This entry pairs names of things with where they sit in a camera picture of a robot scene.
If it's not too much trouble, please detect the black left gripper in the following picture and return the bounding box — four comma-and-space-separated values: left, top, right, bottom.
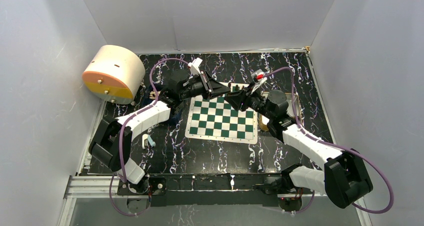
180, 71, 231, 101

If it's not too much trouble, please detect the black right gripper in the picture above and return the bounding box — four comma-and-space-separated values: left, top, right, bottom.
223, 81, 275, 121

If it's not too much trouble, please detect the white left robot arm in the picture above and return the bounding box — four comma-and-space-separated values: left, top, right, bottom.
88, 70, 231, 194

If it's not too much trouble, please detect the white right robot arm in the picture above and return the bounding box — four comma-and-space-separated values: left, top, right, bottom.
224, 88, 374, 209

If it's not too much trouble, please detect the green white chess board mat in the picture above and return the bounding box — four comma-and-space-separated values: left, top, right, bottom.
185, 96, 258, 144

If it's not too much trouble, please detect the beige rectangular tin tray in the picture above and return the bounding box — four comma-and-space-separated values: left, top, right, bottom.
258, 89, 301, 132

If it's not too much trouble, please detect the blue square tray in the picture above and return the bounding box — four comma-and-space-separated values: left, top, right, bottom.
141, 83, 182, 125

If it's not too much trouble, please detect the cream pawn piece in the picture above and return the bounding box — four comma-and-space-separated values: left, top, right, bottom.
149, 91, 160, 101

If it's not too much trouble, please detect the small white blue clip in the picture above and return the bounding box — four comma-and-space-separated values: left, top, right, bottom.
142, 134, 156, 150

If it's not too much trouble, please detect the cream orange cylindrical drum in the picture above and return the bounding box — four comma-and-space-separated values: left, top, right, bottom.
82, 44, 146, 105

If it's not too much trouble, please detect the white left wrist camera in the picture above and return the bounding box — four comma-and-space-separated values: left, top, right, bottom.
188, 57, 203, 76

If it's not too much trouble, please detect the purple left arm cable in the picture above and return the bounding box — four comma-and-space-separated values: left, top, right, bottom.
109, 57, 191, 217

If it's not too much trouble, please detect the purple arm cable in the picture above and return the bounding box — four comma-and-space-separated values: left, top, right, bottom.
261, 66, 395, 215
109, 57, 191, 217

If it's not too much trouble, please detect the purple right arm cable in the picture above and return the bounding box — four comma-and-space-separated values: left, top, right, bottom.
261, 66, 395, 215

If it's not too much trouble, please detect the black base frame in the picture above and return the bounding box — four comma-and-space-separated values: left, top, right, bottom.
117, 172, 312, 211

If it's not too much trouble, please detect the aluminium rail frame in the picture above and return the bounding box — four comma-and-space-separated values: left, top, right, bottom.
63, 175, 121, 199

